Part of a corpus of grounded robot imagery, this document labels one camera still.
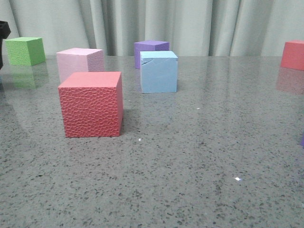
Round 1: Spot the pink foam cube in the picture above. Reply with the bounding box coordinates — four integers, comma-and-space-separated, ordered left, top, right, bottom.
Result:
56, 47, 105, 83

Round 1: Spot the green foam cube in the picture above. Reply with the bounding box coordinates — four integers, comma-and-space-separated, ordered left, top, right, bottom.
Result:
5, 37, 46, 66

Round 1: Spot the red foam cube far right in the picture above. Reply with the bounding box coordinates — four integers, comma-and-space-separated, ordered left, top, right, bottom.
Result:
280, 40, 304, 70

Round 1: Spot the torn light blue foam cube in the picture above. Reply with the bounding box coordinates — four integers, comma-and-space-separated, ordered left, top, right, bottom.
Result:
140, 51, 178, 93

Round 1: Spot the red textured foam cube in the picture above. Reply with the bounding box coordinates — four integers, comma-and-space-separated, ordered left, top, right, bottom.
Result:
58, 72, 123, 138

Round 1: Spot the grey-green curtain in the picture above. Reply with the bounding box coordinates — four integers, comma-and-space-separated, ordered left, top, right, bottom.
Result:
0, 0, 304, 56

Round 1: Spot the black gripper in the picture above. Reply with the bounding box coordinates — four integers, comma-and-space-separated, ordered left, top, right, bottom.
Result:
0, 21, 11, 69

